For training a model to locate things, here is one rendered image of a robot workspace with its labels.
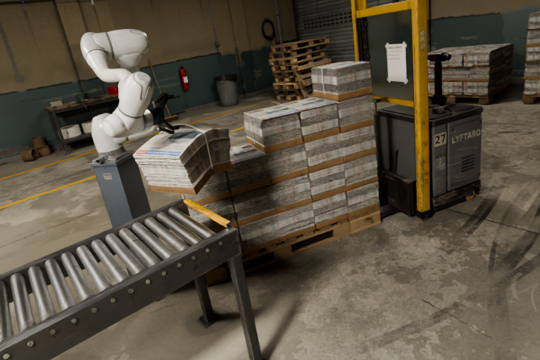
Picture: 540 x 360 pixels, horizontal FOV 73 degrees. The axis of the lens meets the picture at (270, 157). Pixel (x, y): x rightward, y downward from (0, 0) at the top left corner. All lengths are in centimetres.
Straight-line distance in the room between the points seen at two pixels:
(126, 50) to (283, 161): 120
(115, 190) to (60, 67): 642
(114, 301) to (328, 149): 173
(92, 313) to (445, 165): 260
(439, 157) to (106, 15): 753
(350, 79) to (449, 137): 95
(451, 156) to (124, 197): 242
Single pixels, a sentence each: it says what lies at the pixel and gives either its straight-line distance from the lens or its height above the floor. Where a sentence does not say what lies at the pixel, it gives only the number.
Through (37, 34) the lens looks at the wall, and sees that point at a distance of 873.
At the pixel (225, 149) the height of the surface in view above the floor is 104.
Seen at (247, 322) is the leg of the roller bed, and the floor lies 32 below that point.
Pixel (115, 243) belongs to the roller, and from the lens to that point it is 184.
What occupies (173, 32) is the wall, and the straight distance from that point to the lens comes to 951.
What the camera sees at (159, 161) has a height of 111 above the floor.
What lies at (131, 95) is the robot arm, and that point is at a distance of 151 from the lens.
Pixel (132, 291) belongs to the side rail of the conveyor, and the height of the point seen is 77.
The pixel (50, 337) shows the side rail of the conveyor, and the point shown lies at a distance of 151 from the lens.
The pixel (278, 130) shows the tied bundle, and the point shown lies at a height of 97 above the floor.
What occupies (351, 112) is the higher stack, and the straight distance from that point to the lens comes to 269.
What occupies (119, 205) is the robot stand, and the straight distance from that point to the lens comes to 253.
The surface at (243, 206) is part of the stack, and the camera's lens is 250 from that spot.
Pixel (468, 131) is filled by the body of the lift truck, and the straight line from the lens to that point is 326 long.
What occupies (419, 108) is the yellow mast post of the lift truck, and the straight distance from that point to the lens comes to 281.
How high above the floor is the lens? 158
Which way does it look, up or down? 18 degrees down
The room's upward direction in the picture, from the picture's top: 9 degrees counter-clockwise
